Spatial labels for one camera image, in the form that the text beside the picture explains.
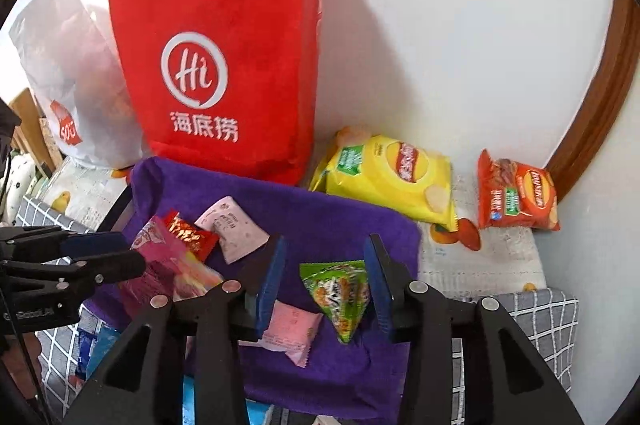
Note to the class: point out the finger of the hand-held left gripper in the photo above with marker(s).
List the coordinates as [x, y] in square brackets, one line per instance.
[115, 267]
[95, 243]

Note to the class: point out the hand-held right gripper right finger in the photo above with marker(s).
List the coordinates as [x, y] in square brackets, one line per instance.
[377, 287]

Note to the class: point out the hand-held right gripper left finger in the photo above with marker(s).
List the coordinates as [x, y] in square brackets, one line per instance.
[270, 285]

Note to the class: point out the green triangular snack packet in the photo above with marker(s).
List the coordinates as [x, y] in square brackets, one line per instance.
[337, 295]

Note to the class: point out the magenta snack packet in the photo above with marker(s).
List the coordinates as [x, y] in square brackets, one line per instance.
[160, 277]

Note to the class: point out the light pink snack packet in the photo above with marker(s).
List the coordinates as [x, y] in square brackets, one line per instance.
[295, 330]

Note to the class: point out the pale pink packet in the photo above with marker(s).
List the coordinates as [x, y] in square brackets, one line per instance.
[232, 230]

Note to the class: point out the purple towel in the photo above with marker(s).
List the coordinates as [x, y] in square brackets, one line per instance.
[325, 225]

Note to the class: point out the red gold-printed candy packet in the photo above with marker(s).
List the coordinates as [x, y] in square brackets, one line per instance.
[192, 236]

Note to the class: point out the blue snack packet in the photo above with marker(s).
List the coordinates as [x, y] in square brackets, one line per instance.
[102, 350]

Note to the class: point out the white spotted pillow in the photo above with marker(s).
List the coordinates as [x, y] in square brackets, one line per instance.
[15, 185]

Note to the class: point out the yellow chips bag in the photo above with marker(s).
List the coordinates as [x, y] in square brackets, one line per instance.
[380, 180]

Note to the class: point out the framed picture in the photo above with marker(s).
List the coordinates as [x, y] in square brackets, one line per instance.
[49, 142]

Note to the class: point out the white fruit-print mat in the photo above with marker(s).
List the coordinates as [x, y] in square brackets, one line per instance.
[495, 255]

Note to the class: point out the wooden headboard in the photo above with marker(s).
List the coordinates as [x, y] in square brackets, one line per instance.
[27, 120]

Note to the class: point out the orange chips bag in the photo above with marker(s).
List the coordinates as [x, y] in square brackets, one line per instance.
[520, 195]

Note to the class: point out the white plastic bag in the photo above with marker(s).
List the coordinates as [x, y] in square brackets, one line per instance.
[75, 70]

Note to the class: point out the red paper bag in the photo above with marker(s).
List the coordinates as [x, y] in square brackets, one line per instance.
[225, 55]

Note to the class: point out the brown wooden door frame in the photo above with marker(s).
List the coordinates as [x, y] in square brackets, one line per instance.
[605, 95]

